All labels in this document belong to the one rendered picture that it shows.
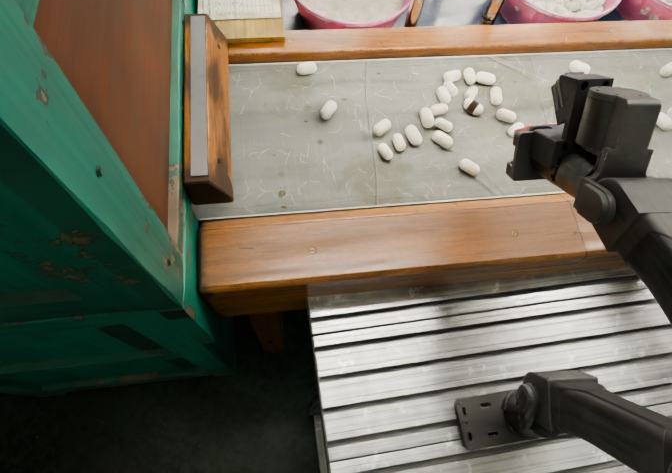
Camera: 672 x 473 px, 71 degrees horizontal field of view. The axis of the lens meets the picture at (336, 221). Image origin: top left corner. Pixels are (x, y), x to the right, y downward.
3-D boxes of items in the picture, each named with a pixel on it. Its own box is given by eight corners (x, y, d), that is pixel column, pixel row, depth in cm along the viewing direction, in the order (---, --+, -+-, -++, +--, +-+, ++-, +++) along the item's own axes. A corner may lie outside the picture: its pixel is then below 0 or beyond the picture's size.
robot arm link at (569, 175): (559, 135, 55) (597, 154, 49) (604, 134, 56) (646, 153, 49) (546, 189, 58) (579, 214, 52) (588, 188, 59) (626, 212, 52)
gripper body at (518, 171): (512, 129, 60) (543, 146, 54) (586, 125, 62) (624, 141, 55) (505, 176, 63) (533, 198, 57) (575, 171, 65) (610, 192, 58)
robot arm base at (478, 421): (470, 397, 64) (484, 453, 61) (603, 375, 67) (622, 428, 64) (452, 399, 71) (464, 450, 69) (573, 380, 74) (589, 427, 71)
